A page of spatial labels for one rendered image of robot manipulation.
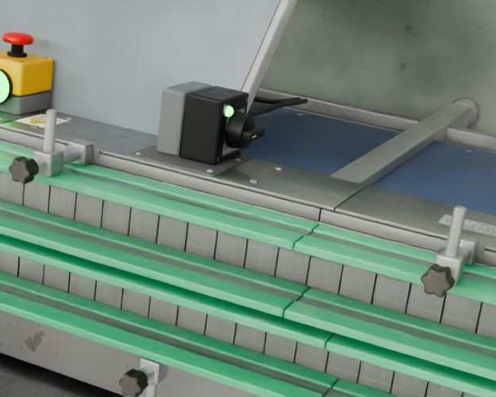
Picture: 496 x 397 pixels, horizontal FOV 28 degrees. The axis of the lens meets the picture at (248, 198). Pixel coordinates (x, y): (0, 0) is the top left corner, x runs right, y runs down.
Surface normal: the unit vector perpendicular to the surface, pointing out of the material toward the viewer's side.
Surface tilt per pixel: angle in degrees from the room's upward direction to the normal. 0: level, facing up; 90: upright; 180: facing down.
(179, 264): 90
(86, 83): 0
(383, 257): 90
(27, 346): 0
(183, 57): 0
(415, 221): 90
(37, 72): 90
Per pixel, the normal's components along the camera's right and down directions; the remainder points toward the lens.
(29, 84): 0.91, 0.23
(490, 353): 0.13, -0.95
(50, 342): -0.40, 0.22
